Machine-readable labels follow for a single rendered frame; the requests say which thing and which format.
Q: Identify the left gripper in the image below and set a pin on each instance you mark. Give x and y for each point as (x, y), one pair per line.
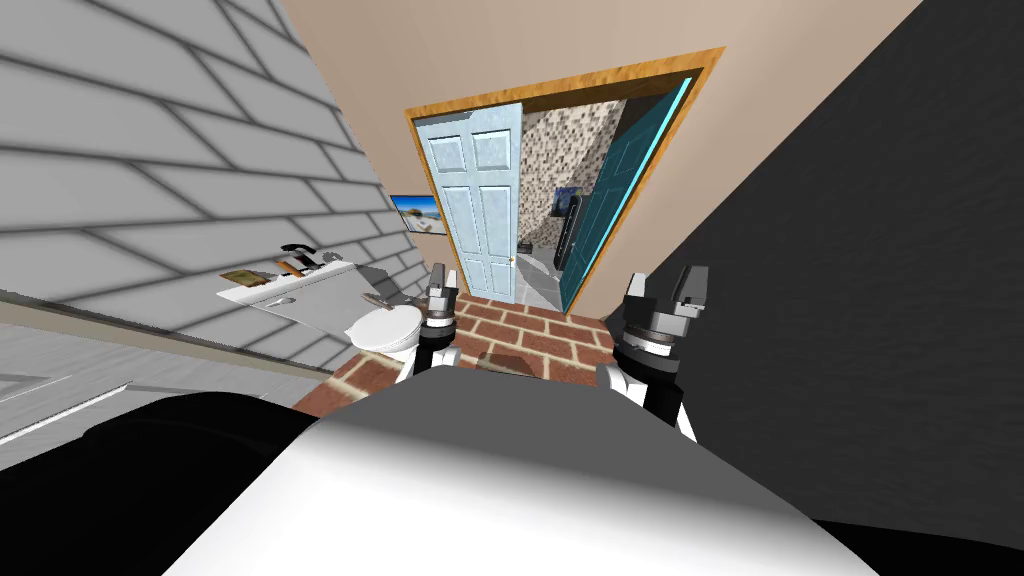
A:
(440, 305)

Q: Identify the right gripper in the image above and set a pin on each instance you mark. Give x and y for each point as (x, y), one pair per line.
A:
(652, 312)

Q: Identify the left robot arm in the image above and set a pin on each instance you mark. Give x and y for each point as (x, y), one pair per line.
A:
(120, 488)

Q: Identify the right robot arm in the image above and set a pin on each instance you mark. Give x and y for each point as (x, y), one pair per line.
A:
(650, 382)

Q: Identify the white toilet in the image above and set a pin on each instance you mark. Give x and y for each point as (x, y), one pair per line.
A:
(386, 328)

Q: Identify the pale blue panel door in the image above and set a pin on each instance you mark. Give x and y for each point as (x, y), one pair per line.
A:
(474, 208)

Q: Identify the teal door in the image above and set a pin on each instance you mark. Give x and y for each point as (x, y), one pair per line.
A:
(612, 192)

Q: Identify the white vanity with sink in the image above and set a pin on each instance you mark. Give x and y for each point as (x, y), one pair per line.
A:
(312, 300)

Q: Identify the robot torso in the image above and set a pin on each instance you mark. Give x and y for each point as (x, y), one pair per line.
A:
(496, 480)

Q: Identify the beach picture on wall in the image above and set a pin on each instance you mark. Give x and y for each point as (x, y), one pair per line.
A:
(419, 214)

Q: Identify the dark blue wall picture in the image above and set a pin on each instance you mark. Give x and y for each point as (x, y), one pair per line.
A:
(566, 200)

